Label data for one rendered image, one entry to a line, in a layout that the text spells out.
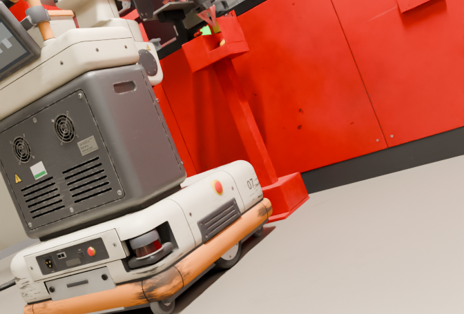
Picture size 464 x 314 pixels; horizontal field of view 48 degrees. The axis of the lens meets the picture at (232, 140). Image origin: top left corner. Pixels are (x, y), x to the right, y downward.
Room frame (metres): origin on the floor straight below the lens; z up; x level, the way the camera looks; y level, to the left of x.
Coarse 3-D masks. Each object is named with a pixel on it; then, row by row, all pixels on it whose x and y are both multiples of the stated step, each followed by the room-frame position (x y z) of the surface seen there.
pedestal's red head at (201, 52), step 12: (228, 24) 2.05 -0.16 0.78; (204, 36) 2.07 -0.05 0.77; (216, 36) 2.14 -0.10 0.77; (228, 36) 2.02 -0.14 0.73; (240, 36) 2.10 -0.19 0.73; (192, 48) 2.08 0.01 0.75; (204, 48) 2.05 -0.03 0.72; (216, 48) 2.02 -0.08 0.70; (228, 48) 2.00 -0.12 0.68; (240, 48) 2.07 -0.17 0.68; (192, 60) 2.09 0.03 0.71; (204, 60) 2.06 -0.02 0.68; (216, 60) 2.03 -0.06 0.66
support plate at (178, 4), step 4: (168, 4) 2.26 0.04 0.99; (172, 4) 2.27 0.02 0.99; (176, 4) 2.30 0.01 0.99; (180, 4) 2.33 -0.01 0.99; (184, 4) 2.36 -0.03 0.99; (188, 4) 2.38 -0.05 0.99; (192, 4) 2.41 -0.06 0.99; (160, 8) 2.29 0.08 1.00; (164, 8) 2.29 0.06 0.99; (168, 8) 2.32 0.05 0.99; (172, 8) 2.34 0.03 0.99; (176, 8) 2.37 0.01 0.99; (180, 8) 2.40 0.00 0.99; (184, 8) 2.43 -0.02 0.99; (188, 8) 2.46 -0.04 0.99; (192, 8) 2.48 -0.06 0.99; (156, 12) 2.31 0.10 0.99; (184, 12) 2.51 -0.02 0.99; (156, 16) 2.36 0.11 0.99; (144, 20) 2.36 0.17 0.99; (148, 20) 2.38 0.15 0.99; (152, 20) 2.41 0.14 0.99
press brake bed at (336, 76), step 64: (320, 0) 2.00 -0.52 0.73; (384, 0) 1.87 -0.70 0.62; (448, 0) 1.75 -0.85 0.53; (256, 64) 2.23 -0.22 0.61; (320, 64) 2.06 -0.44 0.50; (384, 64) 1.92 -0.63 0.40; (448, 64) 1.79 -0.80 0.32; (192, 128) 2.52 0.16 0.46; (320, 128) 2.12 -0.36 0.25; (384, 128) 1.97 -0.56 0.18; (448, 128) 1.84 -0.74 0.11
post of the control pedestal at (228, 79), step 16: (224, 64) 2.08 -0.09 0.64; (224, 80) 2.09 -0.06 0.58; (224, 96) 2.11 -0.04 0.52; (240, 96) 2.09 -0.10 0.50; (240, 112) 2.08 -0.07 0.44; (240, 128) 2.10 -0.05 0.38; (256, 128) 2.11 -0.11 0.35; (256, 144) 2.08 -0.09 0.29; (256, 160) 2.09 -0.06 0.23; (272, 176) 2.09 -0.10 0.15
